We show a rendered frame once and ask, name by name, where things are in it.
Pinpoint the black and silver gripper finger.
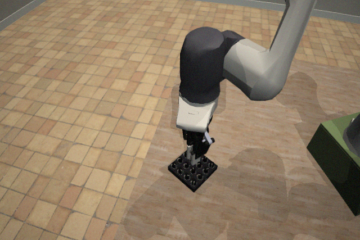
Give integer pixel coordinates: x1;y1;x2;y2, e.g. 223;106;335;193
182;129;194;159
191;130;215;166

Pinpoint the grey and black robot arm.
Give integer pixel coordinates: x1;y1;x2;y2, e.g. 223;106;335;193
176;0;360;157

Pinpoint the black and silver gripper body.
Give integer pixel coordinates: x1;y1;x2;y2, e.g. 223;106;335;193
196;116;213;137

